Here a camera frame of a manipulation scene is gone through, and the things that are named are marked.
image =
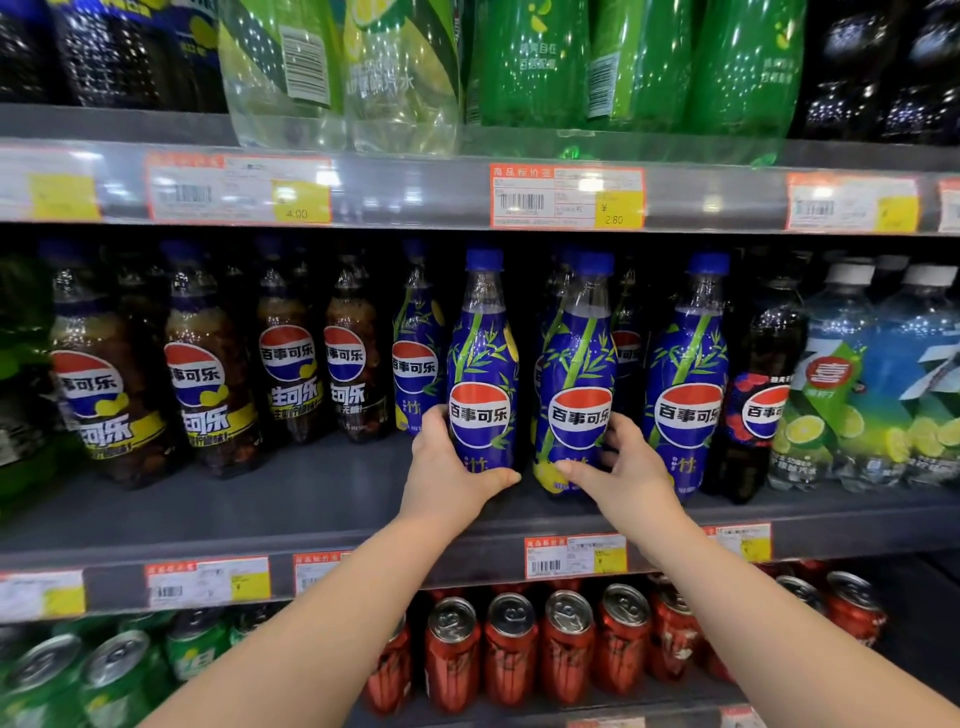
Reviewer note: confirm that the row of brown Pepsi bottles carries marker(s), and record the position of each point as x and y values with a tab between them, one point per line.
94	382

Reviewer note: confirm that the person's left forearm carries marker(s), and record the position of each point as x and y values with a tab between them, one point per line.
315	622

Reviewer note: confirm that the green bottles with black labels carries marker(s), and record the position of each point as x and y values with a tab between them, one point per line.
22	450

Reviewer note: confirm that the clear soda bottle green label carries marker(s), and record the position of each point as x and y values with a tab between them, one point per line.
262	45
401	97

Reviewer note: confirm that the person's left hand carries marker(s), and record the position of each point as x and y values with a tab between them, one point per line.
442	495

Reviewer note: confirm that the person's right hand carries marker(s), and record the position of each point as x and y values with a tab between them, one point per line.
637	495

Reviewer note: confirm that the rows of green soda cans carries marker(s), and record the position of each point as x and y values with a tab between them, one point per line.
120	675

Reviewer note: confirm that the rows of red soda cans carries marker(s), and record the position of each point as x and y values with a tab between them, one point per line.
510	652

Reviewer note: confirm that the person's right forearm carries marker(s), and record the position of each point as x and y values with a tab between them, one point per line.
787	622

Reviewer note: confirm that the dark soda bottle blue label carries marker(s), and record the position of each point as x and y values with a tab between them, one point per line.
199	75
112	67
22	60

